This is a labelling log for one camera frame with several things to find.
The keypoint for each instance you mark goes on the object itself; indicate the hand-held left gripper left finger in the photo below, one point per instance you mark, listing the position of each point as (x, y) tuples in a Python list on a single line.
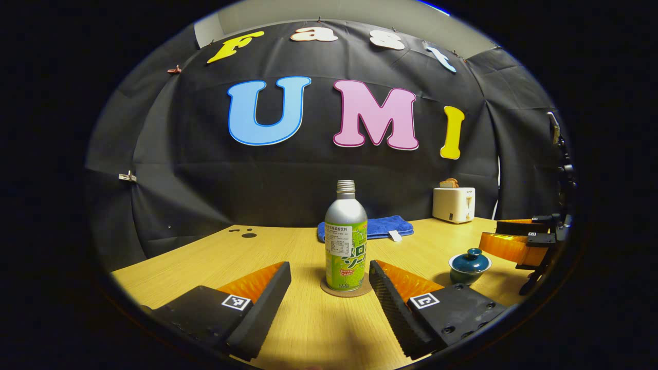
[(263, 308)]

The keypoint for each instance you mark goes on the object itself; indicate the folded blue towel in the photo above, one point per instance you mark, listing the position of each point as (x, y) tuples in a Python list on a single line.
[(385, 226)]

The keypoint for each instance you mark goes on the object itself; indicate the white cloth clip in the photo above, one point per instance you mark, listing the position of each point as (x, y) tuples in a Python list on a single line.
[(127, 177)]

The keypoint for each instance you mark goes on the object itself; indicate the white toaster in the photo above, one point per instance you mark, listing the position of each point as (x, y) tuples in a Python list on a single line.
[(452, 205)]

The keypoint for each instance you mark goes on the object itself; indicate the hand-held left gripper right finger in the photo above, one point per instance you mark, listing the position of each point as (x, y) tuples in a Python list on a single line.
[(388, 308)]

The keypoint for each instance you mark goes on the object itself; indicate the round brown coaster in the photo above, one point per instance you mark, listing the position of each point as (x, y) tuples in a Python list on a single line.
[(346, 294)]

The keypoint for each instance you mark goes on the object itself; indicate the silver green water bottle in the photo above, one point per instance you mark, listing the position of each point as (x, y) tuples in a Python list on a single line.
[(345, 216)]

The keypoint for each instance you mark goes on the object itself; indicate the black backdrop cloth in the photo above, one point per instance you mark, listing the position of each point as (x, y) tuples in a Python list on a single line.
[(205, 169)]

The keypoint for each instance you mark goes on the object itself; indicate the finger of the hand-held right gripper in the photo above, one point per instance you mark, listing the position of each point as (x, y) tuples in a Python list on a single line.
[(519, 227), (506, 246)]

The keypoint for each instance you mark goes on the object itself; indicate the toast slice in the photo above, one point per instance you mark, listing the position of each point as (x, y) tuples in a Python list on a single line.
[(449, 183)]

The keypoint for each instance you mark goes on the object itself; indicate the red cloth clip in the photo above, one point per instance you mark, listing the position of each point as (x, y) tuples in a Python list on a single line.
[(174, 69)]

